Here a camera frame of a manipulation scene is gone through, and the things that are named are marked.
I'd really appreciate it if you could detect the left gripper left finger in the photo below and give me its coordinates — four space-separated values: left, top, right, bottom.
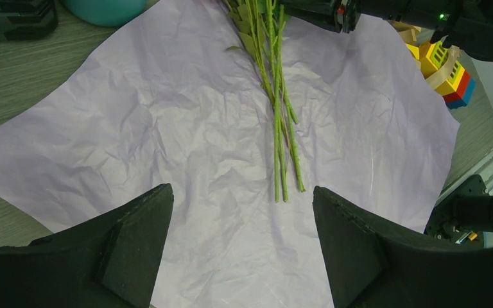
0 184 173 307

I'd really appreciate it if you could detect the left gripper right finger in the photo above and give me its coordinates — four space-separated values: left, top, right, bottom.
313 186 493 307

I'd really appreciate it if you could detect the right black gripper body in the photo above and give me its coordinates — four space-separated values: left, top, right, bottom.
356 0 493 62

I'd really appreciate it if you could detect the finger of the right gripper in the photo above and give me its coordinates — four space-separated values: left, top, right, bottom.
279 0 358 33

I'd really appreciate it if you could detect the tan ribbon bow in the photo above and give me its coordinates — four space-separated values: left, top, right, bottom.
390 21 460 90

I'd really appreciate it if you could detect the pink flower bouquet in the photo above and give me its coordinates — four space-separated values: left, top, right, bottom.
222 0 306 202

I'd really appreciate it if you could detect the purple and pink wrapping paper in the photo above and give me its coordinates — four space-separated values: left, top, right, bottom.
0 1 460 307

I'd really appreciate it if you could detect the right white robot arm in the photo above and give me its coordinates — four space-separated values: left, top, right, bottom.
283 16 493 232

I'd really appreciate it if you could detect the teal vase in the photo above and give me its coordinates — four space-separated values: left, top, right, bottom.
60 0 147 27

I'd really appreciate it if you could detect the blue flat brick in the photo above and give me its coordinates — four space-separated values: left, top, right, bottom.
446 79 476 109

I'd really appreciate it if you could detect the red flat brick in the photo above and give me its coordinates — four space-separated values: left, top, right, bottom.
443 71 471 104

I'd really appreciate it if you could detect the yellow window block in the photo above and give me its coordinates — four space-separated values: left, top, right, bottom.
405 41 465 96

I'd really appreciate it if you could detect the black carrying case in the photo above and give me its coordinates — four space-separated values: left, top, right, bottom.
0 0 58 41

